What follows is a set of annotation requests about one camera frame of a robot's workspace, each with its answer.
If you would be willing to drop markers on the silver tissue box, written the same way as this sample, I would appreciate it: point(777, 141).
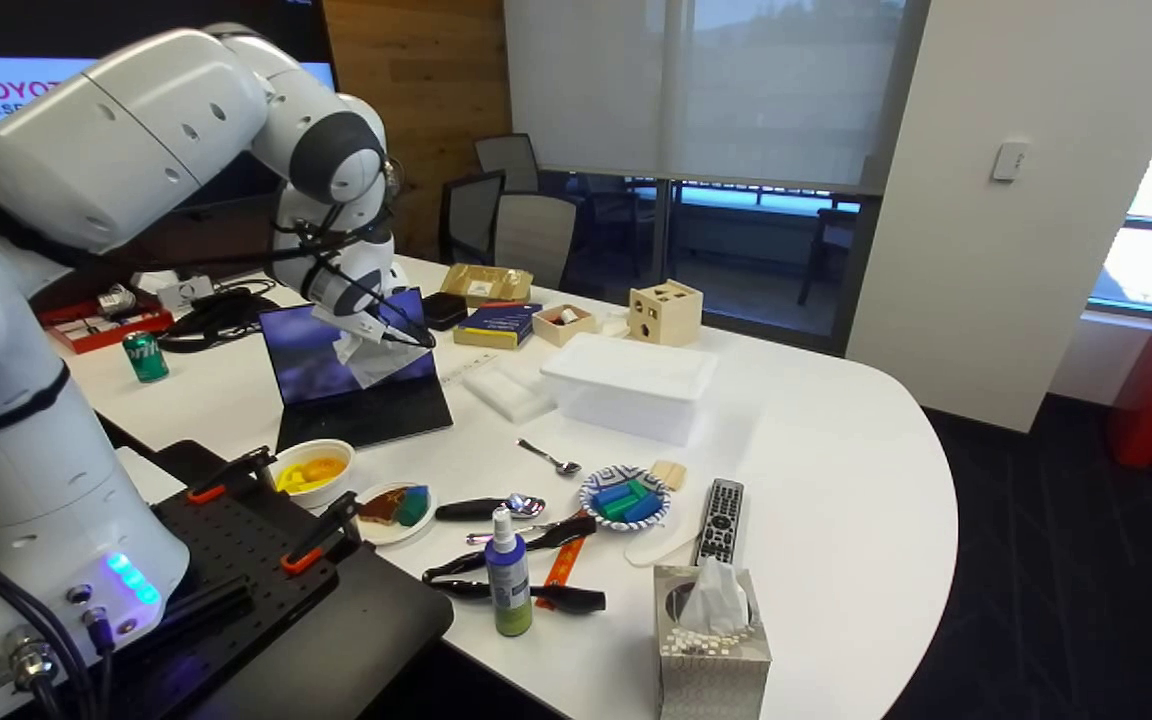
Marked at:
point(711, 640)

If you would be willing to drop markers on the white napkin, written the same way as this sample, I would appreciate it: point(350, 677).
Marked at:
point(374, 360)

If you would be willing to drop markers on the dark office chair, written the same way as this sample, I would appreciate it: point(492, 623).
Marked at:
point(471, 219)

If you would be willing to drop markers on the green can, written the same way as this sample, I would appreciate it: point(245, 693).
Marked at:
point(144, 357)

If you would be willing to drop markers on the black orange clamp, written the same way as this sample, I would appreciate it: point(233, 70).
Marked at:
point(233, 478)
point(330, 525)

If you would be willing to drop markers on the black marker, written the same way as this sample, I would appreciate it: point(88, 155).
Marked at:
point(570, 601)

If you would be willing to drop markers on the red tray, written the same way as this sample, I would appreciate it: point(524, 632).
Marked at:
point(86, 332)

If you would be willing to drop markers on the black handled tool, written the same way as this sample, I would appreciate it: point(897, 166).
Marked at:
point(489, 507)

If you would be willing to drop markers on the wooden cube with holes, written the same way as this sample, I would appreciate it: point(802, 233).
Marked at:
point(667, 313)

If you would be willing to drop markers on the blue patterned bowl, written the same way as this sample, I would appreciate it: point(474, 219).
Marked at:
point(620, 499)

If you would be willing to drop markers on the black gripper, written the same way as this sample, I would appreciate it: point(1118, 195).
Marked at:
point(402, 323)

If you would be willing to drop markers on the metal spoon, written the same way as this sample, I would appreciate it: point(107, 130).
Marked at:
point(570, 469)

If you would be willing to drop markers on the black remote control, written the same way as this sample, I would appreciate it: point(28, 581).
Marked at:
point(716, 522)

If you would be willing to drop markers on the black mounting board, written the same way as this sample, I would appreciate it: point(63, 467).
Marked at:
point(250, 640)

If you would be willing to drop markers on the plate with coloured blocks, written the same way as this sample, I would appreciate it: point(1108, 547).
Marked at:
point(392, 514)

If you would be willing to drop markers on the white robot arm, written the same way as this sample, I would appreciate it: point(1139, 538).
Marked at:
point(86, 565)

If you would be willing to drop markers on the silver laptop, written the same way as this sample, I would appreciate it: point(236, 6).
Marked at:
point(321, 398)

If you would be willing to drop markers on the black small box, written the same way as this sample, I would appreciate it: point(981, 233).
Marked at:
point(444, 308)

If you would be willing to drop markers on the grey office chair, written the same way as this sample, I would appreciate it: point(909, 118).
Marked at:
point(538, 233)

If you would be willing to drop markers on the orange marker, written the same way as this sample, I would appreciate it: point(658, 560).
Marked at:
point(561, 571)

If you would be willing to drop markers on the white bowl with yellow fruit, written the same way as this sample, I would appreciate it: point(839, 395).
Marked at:
point(311, 469)

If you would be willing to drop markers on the cardboard box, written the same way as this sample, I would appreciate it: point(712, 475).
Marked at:
point(489, 285)

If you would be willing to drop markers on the small spray bottle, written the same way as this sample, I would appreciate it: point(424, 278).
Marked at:
point(510, 579)

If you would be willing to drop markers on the blue and yellow book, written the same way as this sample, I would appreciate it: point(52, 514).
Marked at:
point(502, 325)

